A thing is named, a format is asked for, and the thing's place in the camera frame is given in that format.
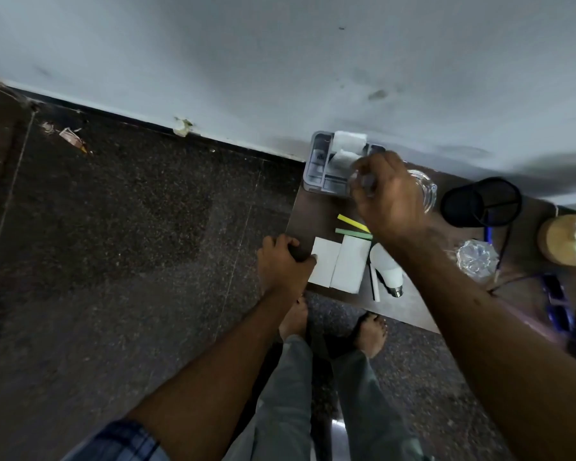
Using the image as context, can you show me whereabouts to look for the blue plaid shirt sleeve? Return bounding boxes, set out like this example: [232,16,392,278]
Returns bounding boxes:
[61,419,172,461]

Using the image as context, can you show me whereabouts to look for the person's right foot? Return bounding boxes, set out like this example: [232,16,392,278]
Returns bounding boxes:
[351,312,389,360]

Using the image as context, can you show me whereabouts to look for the person's right hand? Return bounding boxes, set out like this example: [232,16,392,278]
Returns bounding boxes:
[349,151,431,246]

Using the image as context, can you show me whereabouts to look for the small white box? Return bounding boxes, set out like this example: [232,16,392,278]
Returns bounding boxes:
[308,236,342,289]

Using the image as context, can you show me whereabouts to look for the white paper roll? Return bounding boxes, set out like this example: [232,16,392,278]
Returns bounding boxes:
[332,131,368,154]
[329,150,363,173]

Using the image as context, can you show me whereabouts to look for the grey plastic organizer tray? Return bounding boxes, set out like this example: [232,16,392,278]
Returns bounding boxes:
[302,131,387,197]

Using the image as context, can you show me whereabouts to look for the white light bulb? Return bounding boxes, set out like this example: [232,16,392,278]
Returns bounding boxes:
[369,243,405,298]

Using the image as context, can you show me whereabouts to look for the blue glasses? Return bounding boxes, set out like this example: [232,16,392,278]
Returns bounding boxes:
[540,273,576,335]

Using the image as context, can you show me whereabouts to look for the person's right forearm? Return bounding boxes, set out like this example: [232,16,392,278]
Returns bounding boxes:
[383,225,576,461]

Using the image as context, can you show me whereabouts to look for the large white box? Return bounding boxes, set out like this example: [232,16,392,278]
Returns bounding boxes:
[329,235,372,295]

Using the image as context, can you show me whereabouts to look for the torn paper scrap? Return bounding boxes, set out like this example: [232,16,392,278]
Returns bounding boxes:
[58,126,90,155]

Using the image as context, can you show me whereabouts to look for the person's left foot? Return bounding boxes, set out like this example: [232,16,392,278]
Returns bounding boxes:
[279,296,310,342]

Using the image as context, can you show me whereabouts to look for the yellow paper strip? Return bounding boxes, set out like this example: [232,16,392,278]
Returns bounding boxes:
[337,214,371,234]

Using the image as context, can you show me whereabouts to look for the person's left forearm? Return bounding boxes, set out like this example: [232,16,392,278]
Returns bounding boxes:
[125,289,302,461]

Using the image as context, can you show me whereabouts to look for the grey trousers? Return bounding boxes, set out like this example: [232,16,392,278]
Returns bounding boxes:
[223,335,435,461]

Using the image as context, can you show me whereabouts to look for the person's foot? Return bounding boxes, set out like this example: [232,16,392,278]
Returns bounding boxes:
[279,296,310,342]
[351,312,389,360]

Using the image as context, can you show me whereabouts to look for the black mesh pen holder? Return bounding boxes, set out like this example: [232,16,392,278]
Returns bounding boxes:
[440,176,523,230]

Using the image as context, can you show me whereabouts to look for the person's left hand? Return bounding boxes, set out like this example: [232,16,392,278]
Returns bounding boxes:
[257,233,318,299]

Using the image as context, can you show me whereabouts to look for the thin black cable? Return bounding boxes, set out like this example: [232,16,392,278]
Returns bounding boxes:
[489,221,515,285]

